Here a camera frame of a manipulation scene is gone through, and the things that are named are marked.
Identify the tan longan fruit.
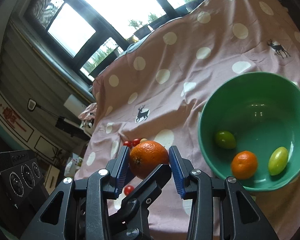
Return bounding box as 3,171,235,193
140,138,148,143

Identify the pink polka dot cloth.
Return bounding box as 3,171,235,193
75,0,300,240

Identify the pink clothes pile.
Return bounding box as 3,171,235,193
78,103,97,129

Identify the green plastic bowl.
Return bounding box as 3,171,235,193
198,72,300,192

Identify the white printed shopping bag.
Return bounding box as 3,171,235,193
64,153,83,178

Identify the orange tangerine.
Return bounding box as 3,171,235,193
231,151,258,180
129,141,169,179

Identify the red cherry tomato middle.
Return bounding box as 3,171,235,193
132,138,141,147

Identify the red cherry tomato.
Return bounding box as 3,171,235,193
123,141,133,148
132,138,141,147

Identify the black upright vacuum cleaner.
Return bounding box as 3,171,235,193
27,99,90,141

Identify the red cherry tomato lone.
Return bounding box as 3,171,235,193
124,185,135,196

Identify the dark green jujube fruit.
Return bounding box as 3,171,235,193
215,131,236,150

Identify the light green jujube fruit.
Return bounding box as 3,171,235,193
268,147,289,176

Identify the orange tangerine in bowl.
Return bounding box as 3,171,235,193
231,151,258,180

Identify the red cherry tomato far left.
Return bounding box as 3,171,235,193
123,141,133,148

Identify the window frame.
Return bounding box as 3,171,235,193
20,0,204,83

